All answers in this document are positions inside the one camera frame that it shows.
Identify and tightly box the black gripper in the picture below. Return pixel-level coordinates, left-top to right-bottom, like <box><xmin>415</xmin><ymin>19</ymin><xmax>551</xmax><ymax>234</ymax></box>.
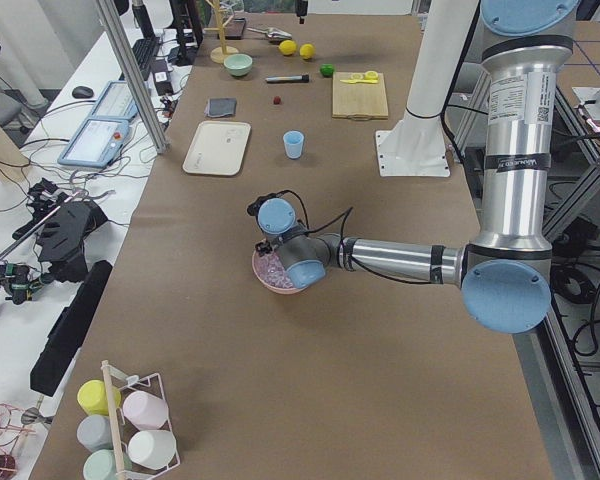
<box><xmin>255</xmin><ymin>236</ymin><xmax>284</xmax><ymax>255</ymax></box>

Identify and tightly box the steel muddler black tip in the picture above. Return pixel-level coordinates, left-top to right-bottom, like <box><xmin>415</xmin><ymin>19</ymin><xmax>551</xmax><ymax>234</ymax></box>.
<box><xmin>265</xmin><ymin>74</ymin><xmax>310</xmax><ymax>84</ymax></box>

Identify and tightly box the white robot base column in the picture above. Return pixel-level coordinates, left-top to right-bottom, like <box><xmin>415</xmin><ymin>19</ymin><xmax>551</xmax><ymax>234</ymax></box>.
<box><xmin>376</xmin><ymin>0</ymin><xmax>479</xmax><ymax>177</ymax></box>

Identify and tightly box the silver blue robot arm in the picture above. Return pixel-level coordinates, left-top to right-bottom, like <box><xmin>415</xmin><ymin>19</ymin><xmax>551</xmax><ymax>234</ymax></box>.
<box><xmin>247</xmin><ymin>1</ymin><xmax>577</xmax><ymax>334</ymax></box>

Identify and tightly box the pile of ice cubes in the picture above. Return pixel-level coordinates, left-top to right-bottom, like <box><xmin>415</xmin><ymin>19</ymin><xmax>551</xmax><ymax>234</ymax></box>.
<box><xmin>255</xmin><ymin>253</ymin><xmax>294</xmax><ymax>289</ymax></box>

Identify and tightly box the light blue cup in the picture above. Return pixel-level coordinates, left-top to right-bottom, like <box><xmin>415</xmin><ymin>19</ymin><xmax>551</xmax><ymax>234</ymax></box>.
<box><xmin>282</xmin><ymin>130</ymin><xmax>305</xmax><ymax>160</ymax></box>

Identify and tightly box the pink cup in rack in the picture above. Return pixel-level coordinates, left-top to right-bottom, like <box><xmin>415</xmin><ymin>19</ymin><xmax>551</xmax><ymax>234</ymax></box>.
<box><xmin>122</xmin><ymin>391</ymin><xmax>169</xmax><ymax>430</ymax></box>

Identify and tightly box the steel ice scoop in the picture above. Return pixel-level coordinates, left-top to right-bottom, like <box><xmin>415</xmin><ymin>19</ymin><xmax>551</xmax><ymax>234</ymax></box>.
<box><xmin>247</xmin><ymin>27</ymin><xmax>293</xmax><ymax>42</ymax></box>

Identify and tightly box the yellow cup in rack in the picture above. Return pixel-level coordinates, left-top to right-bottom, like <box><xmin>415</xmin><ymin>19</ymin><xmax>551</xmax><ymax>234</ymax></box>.
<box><xmin>77</xmin><ymin>379</ymin><xmax>109</xmax><ymax>416</ymax></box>

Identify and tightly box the white cup in rack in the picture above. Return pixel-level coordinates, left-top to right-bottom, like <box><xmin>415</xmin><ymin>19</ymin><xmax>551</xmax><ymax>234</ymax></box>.
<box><xmin>127</xmin><ymin>430</ymin><xmax>176</xmax><ymax>470</ymax></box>

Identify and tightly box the grey cup in rack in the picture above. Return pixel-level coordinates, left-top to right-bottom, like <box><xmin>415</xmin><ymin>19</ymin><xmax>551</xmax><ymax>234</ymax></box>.
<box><xmin>76</xmin><ymin>414</ymin><xmax>113</xmax><ymax>452</ymax></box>

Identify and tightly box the green cup in rack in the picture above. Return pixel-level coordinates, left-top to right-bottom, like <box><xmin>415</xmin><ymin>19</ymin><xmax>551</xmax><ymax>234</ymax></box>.
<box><xmin>82</xmin><ymin>449</ymin><xmax>117</xmax><ymax>480</ymax></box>

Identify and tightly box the pink bowl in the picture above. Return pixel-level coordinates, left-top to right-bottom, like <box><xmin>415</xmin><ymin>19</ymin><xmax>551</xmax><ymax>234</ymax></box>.
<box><xmin>252</xmin><ymin>251</ymin><xmax>302</xmax><ymax>295</ymax></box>

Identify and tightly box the cream rabbit tray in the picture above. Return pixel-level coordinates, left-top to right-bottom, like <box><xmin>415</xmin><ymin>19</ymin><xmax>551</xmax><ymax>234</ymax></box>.
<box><xmin>182</xmin><ymin>121</ymin><xmax>251</xmax><ymax>177</ymax></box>

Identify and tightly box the grey folded cloth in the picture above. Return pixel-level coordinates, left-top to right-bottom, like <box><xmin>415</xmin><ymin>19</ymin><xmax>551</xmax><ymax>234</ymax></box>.
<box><xmin>204</xmin><ymin>98</ymin><xmax>237</xmax><ymax>118</ymax></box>

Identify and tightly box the wooden cutting board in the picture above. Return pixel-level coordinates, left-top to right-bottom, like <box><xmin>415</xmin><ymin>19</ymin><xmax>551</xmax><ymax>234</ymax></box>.
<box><xmin>332</xmin><ymin>70</ymin><xmax>389</xmax><ymax>120</ymax></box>

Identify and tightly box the mint green bowl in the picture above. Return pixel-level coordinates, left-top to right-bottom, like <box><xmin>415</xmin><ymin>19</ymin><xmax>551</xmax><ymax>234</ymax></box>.
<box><xmin>223</xmin><ymin>53</ymin><xmax>253</xmax><ymax>78</ymax></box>

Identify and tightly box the yellow plastic knife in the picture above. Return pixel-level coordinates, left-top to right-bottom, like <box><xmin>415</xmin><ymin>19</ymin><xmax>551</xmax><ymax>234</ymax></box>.
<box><xmin>339</xmin><ymin>78</ymin><xmax>379</xmax><ymax>84</ymax></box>

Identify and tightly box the green lime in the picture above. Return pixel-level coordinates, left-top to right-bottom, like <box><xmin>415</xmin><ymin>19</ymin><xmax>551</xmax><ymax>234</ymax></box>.
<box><xmin>319</xmin><ymin>63</ymin><xmax>335</xmax><ymax>78</ymax></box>

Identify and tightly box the wooden mug tree stand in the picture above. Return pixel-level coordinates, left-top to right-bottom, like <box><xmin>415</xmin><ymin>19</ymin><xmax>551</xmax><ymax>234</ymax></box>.
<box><xmin>205</xmin><ymin>0</ymin><xmax>239</xmax><ymax>64</ymax></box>

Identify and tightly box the blue teach pendant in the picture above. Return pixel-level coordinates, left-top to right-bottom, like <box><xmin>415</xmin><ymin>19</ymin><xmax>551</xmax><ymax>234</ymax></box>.
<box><xmin>90</xmin><ymin>81</ymin><xmax>138</xmax><ymax>121</ymax></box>
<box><xmin>58</xmin><ymin>117</ymin><xmax>130</xmax><ymax>168</ymax></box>

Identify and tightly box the yellow lemon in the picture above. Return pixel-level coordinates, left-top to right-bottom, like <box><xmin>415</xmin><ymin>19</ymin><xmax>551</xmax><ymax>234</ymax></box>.
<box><xmin>299</xmin><ymin>43</ymin><xmax>315</xmax><ymax>61</ymax></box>
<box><xmin>278</xmin><ymin>40</ymin><xmax>297</xmax><ymax>56</ymax></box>

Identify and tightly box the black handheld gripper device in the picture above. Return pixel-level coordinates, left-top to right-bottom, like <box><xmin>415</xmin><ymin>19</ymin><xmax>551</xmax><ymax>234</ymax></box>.
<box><xmin>0</xmin><ymin>178</ymin><xmax>108</xmax><ymax>282</ymax></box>

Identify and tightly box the black long bar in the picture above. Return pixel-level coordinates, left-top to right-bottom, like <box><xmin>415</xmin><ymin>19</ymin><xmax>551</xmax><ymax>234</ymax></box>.
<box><xmin>30</xmin><ymin>260</ymin><xmax>112</xmax><ymax>397</ymax></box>

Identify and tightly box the dark brown tray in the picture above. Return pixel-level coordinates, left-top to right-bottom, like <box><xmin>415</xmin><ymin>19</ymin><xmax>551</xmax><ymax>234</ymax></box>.
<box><xmin>225</xmin><ymin>18</ymin><xmax>247</xmax><ymax>40</ymax></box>

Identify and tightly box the black keyboard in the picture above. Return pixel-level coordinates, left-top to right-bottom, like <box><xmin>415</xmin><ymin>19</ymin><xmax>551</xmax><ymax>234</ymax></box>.
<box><xmin>132</xmin><ymin>37</ymin><xmax>160</xmax><ymax>81</ymax></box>

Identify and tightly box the black computer mouse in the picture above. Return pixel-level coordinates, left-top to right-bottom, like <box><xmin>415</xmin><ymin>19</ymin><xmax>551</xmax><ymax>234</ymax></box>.
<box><xmin>71</xmin><ymin>85</ymin><xmax>94</xmax><ymax>99</ymax></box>

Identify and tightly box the aluminium frame post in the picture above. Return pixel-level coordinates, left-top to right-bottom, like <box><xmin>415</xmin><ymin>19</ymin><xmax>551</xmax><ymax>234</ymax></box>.
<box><xmin>95</xmin><ymin>0</ymin><xmax>168</xmax><ymax>155</ymax></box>

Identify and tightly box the white wire cup rack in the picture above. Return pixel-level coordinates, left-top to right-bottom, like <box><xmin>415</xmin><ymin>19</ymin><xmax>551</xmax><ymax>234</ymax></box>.
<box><xmin>101</xmin><ymin>360</ymin><xmax>181</xmax><ymax>479</ymax></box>

